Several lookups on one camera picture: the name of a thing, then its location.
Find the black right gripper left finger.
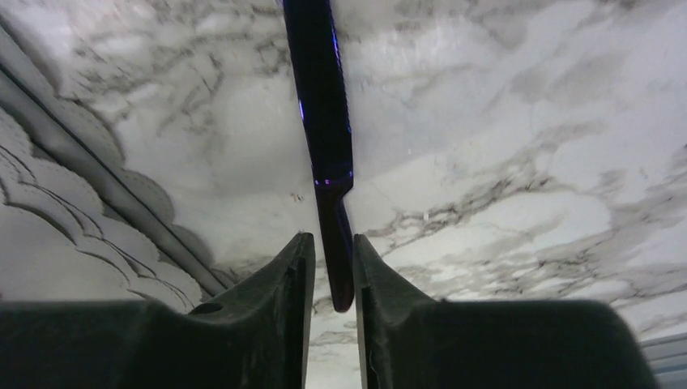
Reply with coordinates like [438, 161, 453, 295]
[1, 233, 315, 388]

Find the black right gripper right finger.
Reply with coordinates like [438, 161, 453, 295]
[352, 235, 658, 388]

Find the purple iridescent knife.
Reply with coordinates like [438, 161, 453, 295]
[283, 0, 355, 313]

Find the grey scalloped cloth placemat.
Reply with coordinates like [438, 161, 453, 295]
[1, 31, 232, 312]

